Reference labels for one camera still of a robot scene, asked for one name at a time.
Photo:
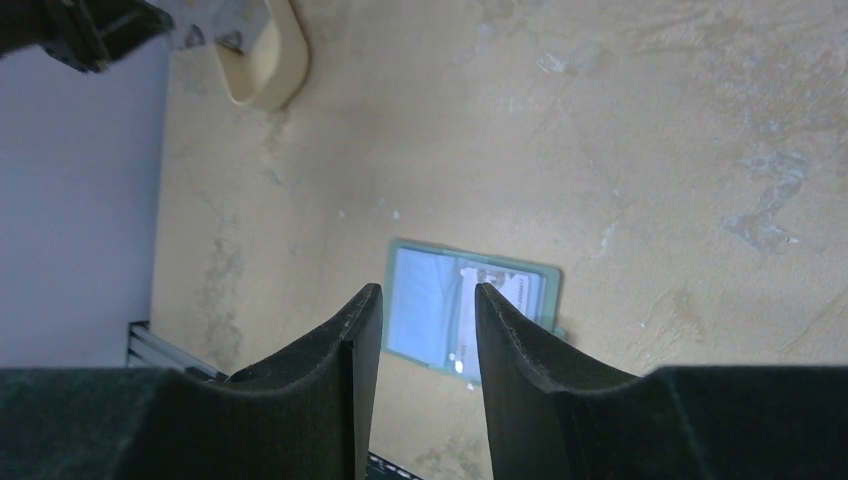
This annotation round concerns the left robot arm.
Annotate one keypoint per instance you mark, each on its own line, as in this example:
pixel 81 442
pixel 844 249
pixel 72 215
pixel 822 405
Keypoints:
pixel 87 36

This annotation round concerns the beige oval tray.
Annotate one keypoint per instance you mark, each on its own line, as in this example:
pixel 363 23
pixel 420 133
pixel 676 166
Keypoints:
pixel 272 72

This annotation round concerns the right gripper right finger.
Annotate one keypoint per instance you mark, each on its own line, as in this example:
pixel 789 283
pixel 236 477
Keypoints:
pixel 553 412

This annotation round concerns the black base frame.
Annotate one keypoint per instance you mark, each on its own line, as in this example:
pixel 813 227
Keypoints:
pixel 146 350

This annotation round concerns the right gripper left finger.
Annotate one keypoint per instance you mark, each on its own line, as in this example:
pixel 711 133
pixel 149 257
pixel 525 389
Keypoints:
pixel 304 412

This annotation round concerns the green card holder wallet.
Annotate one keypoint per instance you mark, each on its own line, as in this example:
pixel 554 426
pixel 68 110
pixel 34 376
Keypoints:
pixel 421 306

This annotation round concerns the stack of cards in tray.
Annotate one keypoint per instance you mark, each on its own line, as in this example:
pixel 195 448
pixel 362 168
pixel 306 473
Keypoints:
pixel 234 24

